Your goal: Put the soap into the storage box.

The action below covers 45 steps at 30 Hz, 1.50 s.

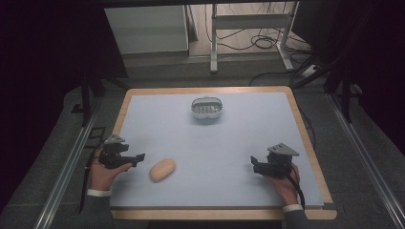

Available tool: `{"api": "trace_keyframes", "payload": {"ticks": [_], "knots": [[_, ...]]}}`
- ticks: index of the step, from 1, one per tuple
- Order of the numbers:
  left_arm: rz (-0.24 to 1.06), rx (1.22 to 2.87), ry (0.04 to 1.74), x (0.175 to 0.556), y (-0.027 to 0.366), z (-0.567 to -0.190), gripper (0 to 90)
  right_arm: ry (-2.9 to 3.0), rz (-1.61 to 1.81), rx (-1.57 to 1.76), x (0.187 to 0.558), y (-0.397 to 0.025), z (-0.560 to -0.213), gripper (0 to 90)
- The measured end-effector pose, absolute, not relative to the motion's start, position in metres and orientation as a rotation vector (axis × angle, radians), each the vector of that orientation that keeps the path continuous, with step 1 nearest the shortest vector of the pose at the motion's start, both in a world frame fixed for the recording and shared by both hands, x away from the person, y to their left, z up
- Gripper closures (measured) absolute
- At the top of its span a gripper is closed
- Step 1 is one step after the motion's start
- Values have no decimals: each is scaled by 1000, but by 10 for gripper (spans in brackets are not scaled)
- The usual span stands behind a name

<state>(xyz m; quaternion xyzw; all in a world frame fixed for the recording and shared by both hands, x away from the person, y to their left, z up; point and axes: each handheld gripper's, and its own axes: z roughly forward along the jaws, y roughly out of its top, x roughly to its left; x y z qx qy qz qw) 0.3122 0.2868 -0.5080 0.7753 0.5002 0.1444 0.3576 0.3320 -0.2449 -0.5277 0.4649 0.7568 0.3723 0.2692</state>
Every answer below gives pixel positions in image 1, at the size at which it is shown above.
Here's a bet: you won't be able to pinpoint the orange bread roll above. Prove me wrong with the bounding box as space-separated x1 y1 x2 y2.
148 157 177 184

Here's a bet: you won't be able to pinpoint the person's left hand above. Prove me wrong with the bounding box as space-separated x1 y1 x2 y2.
90 148 134 192

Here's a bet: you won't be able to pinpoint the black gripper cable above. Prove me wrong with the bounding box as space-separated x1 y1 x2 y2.
285 171 307 212
77 149 100 215

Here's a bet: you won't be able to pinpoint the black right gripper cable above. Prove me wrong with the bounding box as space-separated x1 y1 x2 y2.
285 171 307 212

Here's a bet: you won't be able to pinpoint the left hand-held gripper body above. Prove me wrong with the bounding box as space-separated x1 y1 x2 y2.
97 134 130 170

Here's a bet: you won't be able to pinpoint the person's right hand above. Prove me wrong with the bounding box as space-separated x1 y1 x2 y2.
265 163 302 207

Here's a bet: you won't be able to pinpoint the black floor cables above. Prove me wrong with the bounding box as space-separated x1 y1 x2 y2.
203 2 314 65

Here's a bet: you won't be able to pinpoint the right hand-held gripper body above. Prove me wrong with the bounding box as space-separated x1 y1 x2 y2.
266 142 301 178

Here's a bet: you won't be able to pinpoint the grey soap dish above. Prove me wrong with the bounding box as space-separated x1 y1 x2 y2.
190 96 224 120

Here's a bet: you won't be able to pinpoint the black metal stand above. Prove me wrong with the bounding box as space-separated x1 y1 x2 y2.
291 47 364 124
71 74 107 128

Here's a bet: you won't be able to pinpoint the white metal stand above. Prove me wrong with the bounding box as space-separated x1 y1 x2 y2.
209 1 300 74

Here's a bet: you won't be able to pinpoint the aluminium rail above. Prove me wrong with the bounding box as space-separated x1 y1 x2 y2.
327 93 405 229
32 100 103 229

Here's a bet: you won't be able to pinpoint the light blue table mat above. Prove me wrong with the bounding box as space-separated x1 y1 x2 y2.
109 92 326 210

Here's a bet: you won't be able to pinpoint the grey cabinet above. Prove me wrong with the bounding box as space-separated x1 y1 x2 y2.
104 4 190 55

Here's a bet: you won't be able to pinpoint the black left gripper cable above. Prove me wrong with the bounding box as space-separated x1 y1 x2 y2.
77 149 100 215

